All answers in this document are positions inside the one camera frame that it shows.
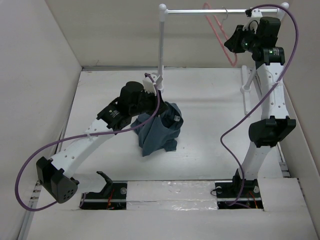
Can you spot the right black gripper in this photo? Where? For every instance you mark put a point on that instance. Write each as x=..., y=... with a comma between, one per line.
x=233, y=43

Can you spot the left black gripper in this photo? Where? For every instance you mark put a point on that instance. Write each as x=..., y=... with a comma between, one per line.
x=154, y=99

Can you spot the blue t shirt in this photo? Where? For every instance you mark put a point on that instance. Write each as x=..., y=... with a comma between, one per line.
x=161, y=132

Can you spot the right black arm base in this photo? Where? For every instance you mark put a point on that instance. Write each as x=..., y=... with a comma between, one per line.
x=232, y=195

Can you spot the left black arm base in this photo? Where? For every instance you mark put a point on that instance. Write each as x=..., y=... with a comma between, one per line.
x=105, y=195

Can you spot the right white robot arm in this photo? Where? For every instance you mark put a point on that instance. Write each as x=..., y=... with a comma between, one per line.
x=275, y=123

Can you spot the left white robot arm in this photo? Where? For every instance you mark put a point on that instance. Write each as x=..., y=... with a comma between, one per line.
x=56, y=173

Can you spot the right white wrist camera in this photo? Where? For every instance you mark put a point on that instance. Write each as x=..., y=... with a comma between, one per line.
x=253, y=14

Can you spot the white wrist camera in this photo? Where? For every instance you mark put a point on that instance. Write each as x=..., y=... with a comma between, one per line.
x=253, y=14
x=152, y=80

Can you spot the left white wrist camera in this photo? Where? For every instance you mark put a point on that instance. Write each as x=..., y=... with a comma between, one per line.
x=152, y=80

